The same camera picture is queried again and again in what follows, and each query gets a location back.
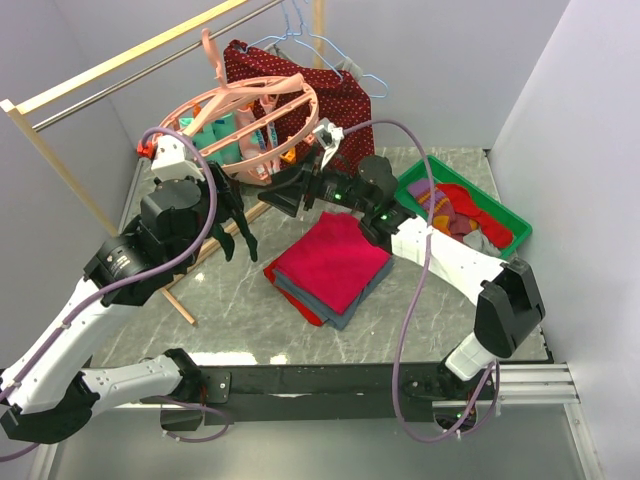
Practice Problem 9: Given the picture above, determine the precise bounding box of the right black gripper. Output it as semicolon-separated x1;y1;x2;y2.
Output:
258;143;373;218

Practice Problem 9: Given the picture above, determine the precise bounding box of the dark green dotted sock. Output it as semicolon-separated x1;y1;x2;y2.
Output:
212;223;235;262

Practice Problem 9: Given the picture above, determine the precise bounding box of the pink round clip hanger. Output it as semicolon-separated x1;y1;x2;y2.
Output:
142;28;319;186

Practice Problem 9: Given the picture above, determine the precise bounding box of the purple orange striped sock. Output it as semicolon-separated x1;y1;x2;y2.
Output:
407;179;479;241

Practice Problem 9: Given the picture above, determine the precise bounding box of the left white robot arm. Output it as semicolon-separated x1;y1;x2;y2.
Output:
1;164;244;444

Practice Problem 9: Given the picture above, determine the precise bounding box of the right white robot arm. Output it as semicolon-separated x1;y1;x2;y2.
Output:
258;155;545;399

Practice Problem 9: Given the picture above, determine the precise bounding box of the white blue hanging sock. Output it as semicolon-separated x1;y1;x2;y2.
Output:
234;103;273;180

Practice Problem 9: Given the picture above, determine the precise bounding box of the teal hanging sock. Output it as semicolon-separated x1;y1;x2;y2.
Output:
178;117;227;165

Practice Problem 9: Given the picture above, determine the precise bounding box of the red folded towel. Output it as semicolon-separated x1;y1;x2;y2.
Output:
263;258;324;327

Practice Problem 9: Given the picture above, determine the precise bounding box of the dark red dotted cloth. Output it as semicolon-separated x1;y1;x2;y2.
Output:
223;40;375;175

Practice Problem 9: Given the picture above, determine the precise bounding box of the grey folded towel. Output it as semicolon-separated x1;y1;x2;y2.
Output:
274;259;394;331

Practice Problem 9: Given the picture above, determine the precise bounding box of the green plastic tray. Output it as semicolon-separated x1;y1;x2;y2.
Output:
395;155;532;259

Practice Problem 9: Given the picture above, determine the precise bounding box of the grey sock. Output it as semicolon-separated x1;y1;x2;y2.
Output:
462;229;502;258

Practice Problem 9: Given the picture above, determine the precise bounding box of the black base beam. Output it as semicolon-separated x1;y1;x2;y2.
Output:
170;362;481;422

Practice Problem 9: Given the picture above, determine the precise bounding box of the red sock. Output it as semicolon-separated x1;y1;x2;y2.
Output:
438;183;513;249

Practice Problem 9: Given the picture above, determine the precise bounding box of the metal hanging rod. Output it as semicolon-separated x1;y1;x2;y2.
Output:
34;0;282;132

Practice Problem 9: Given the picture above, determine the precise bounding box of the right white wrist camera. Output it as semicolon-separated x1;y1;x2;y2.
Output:
313;118;344;170

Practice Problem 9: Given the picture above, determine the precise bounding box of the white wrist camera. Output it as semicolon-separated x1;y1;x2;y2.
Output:
313;118;344;170
137;135;205;182

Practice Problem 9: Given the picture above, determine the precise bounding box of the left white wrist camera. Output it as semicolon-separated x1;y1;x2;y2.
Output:
137;135;205;182

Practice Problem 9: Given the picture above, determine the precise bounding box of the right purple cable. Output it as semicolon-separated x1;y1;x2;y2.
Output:
339;119;501;444

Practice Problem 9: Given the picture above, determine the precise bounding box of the purple cable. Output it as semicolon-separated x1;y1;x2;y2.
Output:
339;119;501;444
0;127;236;464

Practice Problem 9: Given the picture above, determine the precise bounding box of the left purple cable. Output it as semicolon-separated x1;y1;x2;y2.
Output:
0;127;236;464

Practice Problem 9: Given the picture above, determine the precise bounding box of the blue wire hanger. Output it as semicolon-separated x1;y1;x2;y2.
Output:
242;1;390;100

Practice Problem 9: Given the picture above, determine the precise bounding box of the wooden clothes rack frame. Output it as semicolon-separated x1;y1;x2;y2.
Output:
0;0;327;329

